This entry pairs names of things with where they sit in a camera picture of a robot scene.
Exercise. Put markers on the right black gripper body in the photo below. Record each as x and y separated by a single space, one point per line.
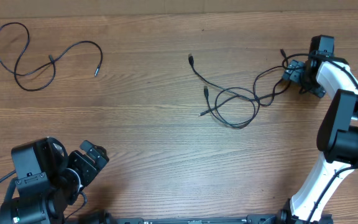
310 84

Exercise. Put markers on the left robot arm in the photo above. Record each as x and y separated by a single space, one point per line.
49 179

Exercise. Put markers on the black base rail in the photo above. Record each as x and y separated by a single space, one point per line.
106 218

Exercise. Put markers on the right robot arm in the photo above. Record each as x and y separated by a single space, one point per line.
337 138

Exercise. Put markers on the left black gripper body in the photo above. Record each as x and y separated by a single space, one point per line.
85 168

